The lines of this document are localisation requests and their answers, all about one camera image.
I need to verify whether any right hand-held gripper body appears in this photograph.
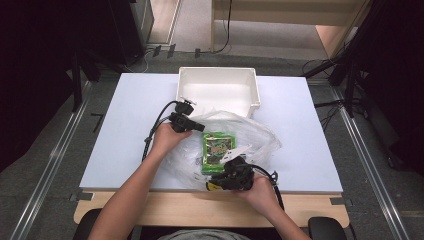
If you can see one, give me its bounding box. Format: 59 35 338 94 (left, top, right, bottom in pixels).
218 144 257 192

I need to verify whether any hanging black cable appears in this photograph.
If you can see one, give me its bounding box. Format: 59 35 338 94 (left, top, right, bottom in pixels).
214 0 234 54

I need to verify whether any black metal stand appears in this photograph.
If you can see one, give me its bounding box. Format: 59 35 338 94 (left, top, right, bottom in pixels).
70 49 85 113

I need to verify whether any white plastic bin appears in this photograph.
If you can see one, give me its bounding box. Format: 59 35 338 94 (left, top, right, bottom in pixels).
175 66 262 119

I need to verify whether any light wooden shelf unit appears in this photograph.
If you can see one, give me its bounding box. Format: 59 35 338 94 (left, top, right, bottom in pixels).
209 0 372 58

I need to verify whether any clear smiley print plastic bag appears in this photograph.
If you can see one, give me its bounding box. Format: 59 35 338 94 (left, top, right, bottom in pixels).
162 110 283 192

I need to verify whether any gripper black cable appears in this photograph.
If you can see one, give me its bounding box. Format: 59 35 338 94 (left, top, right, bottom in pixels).
141 100 180 163
249 163 286 212

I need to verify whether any person's grey clothing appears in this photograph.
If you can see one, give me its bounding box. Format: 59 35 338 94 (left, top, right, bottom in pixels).
156 228 252 240

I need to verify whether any black chair armrest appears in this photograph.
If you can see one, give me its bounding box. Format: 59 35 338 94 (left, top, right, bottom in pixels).
306 216 349 240
72 207 104 240

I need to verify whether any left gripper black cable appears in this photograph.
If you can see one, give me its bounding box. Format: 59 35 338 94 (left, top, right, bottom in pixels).
141 100 180 163

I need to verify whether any black tripod stand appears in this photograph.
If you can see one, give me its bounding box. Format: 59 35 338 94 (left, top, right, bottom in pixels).
302 39 371 118

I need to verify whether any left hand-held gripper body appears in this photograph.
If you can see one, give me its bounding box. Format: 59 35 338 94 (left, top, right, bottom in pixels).
167 97 198 134

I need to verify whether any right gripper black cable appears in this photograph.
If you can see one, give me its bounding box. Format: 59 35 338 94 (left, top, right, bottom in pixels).
249 163 286 212

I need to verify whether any green snack packet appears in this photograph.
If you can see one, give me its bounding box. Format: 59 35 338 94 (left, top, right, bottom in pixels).
200 131 237 176

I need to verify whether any person's right hand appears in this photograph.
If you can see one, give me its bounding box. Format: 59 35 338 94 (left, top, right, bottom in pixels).
237 173 280 217

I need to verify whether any person's left hand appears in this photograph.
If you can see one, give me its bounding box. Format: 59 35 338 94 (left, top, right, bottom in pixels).
149 121 194 159

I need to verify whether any black cabinet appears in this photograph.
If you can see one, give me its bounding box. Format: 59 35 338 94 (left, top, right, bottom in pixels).
108 0 155 67

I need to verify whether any metal floor rail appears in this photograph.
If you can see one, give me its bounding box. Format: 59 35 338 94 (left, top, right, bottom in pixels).
329 83 412 240
9 80 94 240

